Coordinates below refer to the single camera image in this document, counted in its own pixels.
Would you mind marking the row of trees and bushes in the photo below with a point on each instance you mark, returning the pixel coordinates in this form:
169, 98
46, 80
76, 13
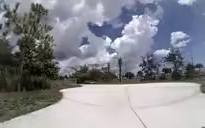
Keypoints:
150, 71

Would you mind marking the tall leafy tree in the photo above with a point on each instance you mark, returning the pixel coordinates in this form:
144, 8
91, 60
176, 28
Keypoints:
35, 50

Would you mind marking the dark bushy tree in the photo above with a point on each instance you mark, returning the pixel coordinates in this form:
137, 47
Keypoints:
0, 63

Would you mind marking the pale concrete pavement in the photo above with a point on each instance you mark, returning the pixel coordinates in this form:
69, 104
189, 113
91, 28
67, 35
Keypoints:
123, 106

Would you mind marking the pole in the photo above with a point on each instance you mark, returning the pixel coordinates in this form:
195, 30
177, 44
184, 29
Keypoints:
120, 70

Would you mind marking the grass verge with weeds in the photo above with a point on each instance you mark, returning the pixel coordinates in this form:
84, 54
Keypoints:
20, 101

